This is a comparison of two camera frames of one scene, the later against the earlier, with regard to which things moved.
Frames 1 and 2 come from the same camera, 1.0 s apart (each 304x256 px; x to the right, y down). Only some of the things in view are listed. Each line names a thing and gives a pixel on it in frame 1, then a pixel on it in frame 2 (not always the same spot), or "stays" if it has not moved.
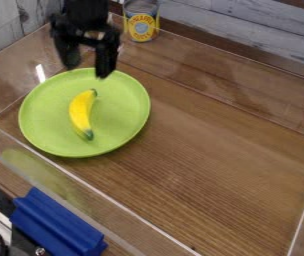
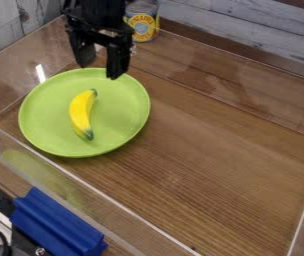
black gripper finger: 69,49 → 84,48
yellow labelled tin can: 142,15 stays
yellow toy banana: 80,111 stays
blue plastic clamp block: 52,228 stays
